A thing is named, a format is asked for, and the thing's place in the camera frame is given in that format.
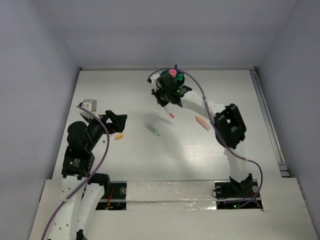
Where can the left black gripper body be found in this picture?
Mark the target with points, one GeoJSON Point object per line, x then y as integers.
{"type": "Point", "coordinates": [97, 125]}

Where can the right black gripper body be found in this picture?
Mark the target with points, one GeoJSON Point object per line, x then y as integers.
{"type": "Point", "coordinates": [162, 95]}

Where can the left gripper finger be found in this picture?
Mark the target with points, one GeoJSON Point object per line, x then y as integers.
{"type": "Point", "coordinates": [118, 126]}
{"type": "Point", "coordinates": [111, 115]}

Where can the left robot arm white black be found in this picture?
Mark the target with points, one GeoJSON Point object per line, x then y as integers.
{"type": "Point", "coordinates": [82, 187]}

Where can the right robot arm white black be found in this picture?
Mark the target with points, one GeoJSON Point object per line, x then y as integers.
{"type": "Point", "coordinates": [226, 120]}

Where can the yellow orange highlighter cap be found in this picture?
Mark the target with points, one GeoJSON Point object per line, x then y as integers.
{"type": "Point", "coordinates": [119, 136]}

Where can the teal round organizer container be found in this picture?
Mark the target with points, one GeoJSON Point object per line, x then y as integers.
{"type": "Point", "coordinates": [180, 83]}

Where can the pink topped centre tube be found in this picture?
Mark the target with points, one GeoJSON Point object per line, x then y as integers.
{"type": "Point", "coordinates": [173, 73]}

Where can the green tip clear highlighter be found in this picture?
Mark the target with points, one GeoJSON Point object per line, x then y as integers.
{"type": "Point", "coordinates": [151, 129]}

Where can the orange tip pink highlighter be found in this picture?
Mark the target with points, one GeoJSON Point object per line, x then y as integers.
{"type": "Point", "coordinates": [201, 122]}

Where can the foil covered front board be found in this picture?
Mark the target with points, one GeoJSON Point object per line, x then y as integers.
{"type": "Point", "coordinates": [186, 195]}

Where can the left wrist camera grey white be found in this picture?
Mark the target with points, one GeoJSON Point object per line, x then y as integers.
{"type": "Point", "coordinates": [89, 104]}

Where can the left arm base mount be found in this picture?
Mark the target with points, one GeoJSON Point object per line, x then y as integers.
{"type": "Point", "coordinates": [115, 200]}

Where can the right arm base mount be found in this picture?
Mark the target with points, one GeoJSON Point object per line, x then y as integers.
{"type": "Point", "coordinates": [228, 198]}

